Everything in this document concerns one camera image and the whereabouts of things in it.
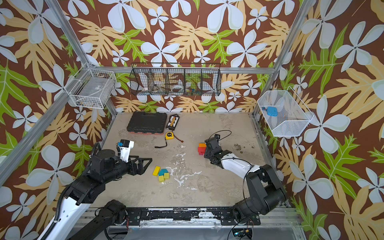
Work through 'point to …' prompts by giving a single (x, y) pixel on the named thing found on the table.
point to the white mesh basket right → (293, 115)
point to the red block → (201, 150)
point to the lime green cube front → (161, 178)
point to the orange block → (202, 145)
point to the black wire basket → (176, 79)
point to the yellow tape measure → (168, 136)
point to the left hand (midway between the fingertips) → (145, 157)
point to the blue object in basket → (272, 111)
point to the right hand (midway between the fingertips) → (208, 150)
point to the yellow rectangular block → (156, 170)
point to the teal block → (162, 172)
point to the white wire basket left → (91, 87)
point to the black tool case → (147, 123)
